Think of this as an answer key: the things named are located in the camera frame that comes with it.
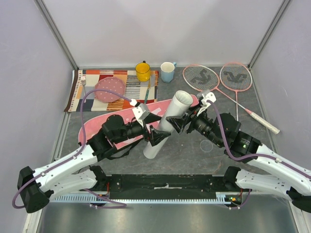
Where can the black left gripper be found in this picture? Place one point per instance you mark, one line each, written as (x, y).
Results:
(156, 136)

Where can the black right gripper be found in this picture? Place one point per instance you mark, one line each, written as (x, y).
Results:
(189, 120)

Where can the white shuttlecock tube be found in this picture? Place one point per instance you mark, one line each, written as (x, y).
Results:
(179, 104)

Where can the clear plastic tube lid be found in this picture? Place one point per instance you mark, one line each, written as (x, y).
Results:
(206, 146)

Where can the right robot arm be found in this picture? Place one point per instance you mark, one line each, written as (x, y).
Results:
(284, 178)

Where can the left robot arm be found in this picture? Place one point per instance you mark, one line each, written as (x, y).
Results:
(77, 170)

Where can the pink badminton racket left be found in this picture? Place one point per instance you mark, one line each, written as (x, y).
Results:
(201, 78)

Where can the pink badminton racket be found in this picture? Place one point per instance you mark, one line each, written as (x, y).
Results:
(236, 77)
(201, 78)

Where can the pink badminton racket right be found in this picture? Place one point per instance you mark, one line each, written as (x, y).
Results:
(236, 77)

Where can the light blue mug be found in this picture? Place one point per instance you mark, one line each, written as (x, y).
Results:
(167, 71)

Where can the yellow glass mug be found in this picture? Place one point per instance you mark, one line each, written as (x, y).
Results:
(143, 71)

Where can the pink dotted plate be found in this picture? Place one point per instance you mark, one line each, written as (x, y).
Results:
(113, 84)

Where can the colourful patchwork placemat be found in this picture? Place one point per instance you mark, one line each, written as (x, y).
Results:
(99, 89)

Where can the silver fork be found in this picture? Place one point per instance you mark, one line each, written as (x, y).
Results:
(83, 83)

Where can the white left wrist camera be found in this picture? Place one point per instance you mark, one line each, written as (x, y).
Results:
(141, 111)

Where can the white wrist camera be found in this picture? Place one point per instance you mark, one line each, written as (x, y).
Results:
(141, 111)
(205, 97)

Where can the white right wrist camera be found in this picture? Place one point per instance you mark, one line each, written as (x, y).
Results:
(205, 97)

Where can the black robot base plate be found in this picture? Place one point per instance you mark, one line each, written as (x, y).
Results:
(134, 186)

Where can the white slotted cable duct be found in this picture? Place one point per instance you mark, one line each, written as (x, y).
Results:
(90, 198)

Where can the aluminium frame rail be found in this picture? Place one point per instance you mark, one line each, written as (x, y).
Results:
(55, 31)

